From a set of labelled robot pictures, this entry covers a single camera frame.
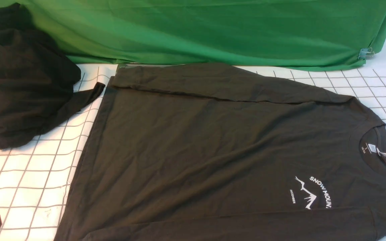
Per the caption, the gray long-sleeve top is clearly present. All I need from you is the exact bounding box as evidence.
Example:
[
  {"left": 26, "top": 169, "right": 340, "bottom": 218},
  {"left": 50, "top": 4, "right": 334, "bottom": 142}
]
[{"left": 55, "top": 63, "right": 386, "bottom": 241}]

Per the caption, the green backdrop cloth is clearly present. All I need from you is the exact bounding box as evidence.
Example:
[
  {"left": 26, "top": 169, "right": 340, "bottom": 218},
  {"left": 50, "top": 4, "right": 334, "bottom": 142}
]
[{"left": 17, "top": 0, "right": 386, "bottom": 72}]

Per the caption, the black garment pile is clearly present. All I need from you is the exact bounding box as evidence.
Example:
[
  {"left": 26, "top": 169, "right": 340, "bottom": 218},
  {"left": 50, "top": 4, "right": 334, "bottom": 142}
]
[{"left": 0, "top": 3, "right": 105, "bottom": 150}]

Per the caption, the binder clip on backdrop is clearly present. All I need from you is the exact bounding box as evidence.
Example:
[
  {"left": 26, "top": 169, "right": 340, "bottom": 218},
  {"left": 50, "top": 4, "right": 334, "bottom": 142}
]
[{"left": 358, "top": 48, "right": 375, "bottom": 60}]

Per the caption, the white neck label tag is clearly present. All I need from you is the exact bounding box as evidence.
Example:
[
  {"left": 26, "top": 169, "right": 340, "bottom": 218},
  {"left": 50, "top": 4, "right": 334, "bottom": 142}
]
[{"left": 370, "top": 149, "right": 386, "bottom": 157}]

